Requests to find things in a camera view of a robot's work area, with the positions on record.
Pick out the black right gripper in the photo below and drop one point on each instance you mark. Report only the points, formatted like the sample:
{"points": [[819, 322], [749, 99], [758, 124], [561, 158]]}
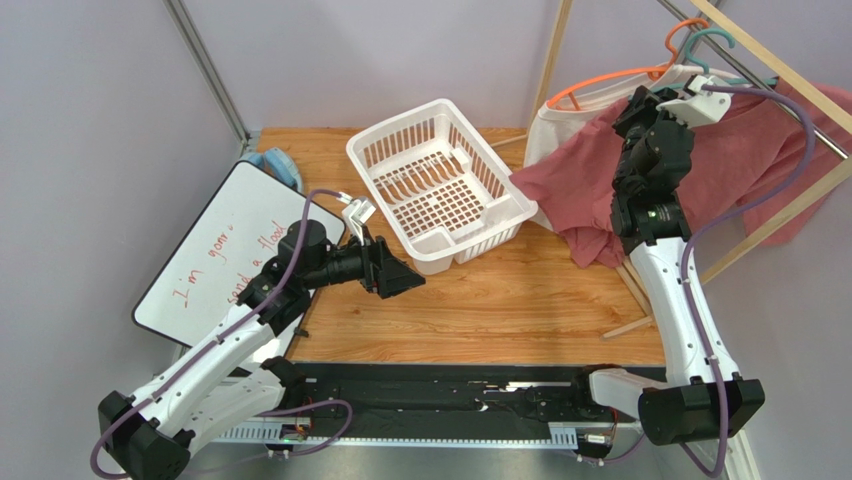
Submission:
{"points": [[639, 112]]}

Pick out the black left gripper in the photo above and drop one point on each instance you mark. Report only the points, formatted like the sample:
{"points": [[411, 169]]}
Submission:
{"points": [[383, 273]]}

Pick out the pink t shirt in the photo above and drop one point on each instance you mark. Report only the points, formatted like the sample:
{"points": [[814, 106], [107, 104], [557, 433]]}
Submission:
{"points": [[750, 159]]}

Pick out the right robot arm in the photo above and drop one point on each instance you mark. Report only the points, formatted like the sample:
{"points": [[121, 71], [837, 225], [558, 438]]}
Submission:
{"points": [[666, 279]]}

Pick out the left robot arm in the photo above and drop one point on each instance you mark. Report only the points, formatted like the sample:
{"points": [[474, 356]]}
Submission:
{"points": [[220, 359]]}

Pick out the orange clothes hanger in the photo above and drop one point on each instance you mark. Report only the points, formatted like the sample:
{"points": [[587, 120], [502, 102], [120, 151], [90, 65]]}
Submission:
{"points": [[650, 72]]}

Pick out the white printed t shirt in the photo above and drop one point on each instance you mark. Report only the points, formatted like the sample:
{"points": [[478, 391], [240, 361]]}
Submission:
{"points": [[566, 126]]}

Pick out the white plastic dish rack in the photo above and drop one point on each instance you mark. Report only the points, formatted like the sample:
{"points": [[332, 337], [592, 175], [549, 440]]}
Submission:
{"points": [[443, 189]]}

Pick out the white dry erase board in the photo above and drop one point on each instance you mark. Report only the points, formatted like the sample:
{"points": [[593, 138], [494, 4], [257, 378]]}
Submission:
{"points": [[235, 234]]}

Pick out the blue tape dispenser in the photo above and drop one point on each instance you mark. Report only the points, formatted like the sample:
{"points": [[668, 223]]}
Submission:
{"points": [[279, 164]]}

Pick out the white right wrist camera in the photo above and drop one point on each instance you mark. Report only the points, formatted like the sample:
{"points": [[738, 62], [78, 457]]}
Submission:
{"points": [[701, 107]]}

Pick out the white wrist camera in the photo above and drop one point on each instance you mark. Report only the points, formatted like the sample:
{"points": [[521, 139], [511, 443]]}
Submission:
{"points": [[356, 214], [701, 107]]}

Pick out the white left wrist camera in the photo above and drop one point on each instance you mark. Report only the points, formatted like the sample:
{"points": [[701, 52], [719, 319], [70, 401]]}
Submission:
{"points": [[356, 214]]}

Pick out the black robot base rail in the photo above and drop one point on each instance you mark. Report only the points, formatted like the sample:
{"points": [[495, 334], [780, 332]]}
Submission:
{"points": [[443, 406]]}

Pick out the wooden clothes rack frame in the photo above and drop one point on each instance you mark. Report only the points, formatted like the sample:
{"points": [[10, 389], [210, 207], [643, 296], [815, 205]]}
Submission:
{"points": [[709, 11]]}

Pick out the metal corner frame post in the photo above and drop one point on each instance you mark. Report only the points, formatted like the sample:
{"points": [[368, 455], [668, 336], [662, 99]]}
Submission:
{"points": [[187, 28]]}

